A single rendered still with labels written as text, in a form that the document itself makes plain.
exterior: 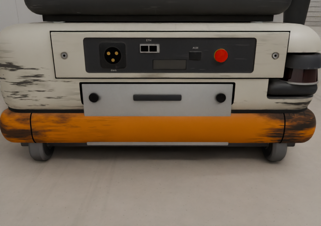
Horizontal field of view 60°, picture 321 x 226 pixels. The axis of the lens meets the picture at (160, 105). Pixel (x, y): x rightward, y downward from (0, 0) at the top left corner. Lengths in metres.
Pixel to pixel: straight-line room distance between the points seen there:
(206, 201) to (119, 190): 0.15
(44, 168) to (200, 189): 0.32
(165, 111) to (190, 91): 0.06
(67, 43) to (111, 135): 0.19
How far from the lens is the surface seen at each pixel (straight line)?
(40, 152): 0.61
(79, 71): 0.52
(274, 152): 0.61
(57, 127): 0.57
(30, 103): 0.58
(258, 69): 0.53
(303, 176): 0.62
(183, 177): 0.55
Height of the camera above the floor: 0.30
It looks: 18 degrees down
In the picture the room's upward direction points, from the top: straight up
